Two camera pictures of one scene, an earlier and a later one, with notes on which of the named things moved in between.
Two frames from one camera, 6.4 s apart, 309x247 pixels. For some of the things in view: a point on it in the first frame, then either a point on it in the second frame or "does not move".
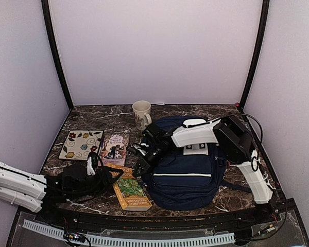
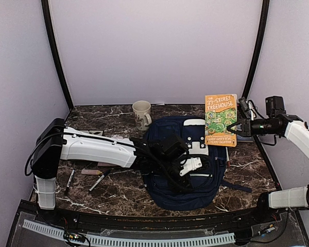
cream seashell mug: [142, 117] does not move
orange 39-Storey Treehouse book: [129, 191] -> [220, 111]
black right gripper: [143, 164] -> [247, 129]
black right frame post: [261, 37] does not move
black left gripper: [108, 178] -> [180, 186]
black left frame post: [49, 30] does not move
